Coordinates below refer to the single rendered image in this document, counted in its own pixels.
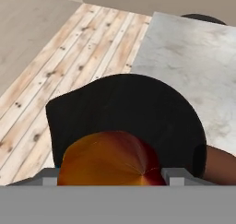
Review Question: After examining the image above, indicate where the black round stool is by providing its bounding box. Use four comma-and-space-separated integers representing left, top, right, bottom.
180, 13, 228, 26
44, 73, 207, 180

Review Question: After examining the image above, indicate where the brown rounded object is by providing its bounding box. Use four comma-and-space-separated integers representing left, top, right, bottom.
203, 145, 236, 186

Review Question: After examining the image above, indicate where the orange red peach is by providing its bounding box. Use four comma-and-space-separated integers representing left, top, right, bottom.
56, 130, 168, 187

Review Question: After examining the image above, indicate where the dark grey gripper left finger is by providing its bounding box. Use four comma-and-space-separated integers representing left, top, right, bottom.
6, 167, 61, 187

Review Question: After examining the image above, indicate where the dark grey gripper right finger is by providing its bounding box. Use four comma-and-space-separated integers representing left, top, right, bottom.
160, 167, 217, 187

